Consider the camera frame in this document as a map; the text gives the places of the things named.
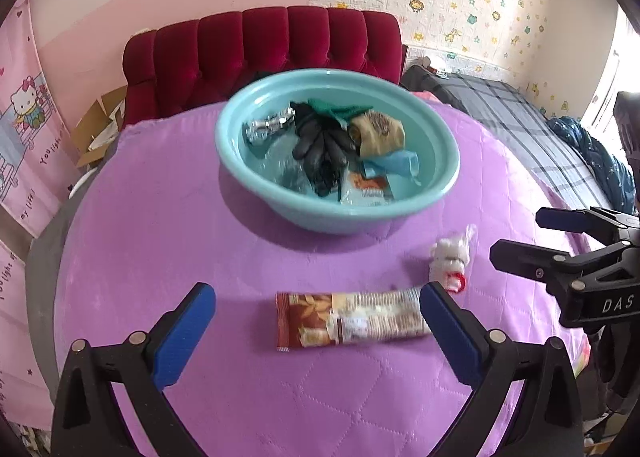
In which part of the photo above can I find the green scouring pad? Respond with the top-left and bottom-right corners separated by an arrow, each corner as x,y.
307,98 -> 373,127

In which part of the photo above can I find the brown and white snack wrapper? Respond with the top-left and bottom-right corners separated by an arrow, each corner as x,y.
275,287 -> 433,350

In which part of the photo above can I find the pink cartoon printed curtain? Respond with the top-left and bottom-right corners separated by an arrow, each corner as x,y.
0,0 -> 81,438

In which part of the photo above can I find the blue face mask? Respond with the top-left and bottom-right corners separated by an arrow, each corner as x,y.
362,150 -> 421,183

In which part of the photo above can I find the white plastic bag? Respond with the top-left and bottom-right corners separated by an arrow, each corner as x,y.
429,224 -> 478,294

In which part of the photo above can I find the cardboard box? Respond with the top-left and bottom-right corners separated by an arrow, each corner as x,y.
70,84 -> 128,168

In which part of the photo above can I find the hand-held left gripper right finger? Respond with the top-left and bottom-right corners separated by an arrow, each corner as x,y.
420,282 -> 586,457

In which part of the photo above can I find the blue puffy jacket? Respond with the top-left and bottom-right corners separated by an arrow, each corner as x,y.
545,116 -> 638,215

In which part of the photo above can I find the grey under cloth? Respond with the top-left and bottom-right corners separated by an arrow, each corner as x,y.
25,137 -> 123,430

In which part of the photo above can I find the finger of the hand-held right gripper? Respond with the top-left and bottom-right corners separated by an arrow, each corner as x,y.
490,239 -> 640,295
536,207 -> 640,243

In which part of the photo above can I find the small orange snack wrapper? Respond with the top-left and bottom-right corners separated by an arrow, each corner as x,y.
347,172 -> 396,205

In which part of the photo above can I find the silver foil wrapper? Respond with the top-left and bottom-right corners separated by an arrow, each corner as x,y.
243,107 -> 296,158

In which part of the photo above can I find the black glove with green cuff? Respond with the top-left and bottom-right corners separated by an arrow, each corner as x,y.
292,104 -> 341,163
320,120 -> 362,173

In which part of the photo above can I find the teal plastic basin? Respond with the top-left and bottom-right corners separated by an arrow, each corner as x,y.
215,68 -> 461,236

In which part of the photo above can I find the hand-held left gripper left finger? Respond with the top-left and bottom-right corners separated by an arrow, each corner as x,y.
52,282 -> 217,457

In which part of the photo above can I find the brown sock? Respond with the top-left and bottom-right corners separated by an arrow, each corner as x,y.
347,112 -> 405,158

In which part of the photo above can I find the red tufted sofa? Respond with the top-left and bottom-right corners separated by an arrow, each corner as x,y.
122,6 -> 408,128

